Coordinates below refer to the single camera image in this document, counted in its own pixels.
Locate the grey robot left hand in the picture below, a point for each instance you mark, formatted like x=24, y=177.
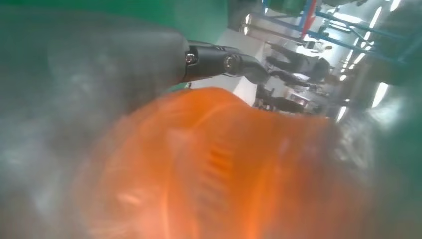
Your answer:
x=82, y=72

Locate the green table mat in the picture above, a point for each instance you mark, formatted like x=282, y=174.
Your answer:
x=197, y=16

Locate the person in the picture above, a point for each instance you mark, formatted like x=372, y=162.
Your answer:
x=296, y=62

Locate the blue steel rack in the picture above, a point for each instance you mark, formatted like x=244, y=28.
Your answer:
x=308, y=19

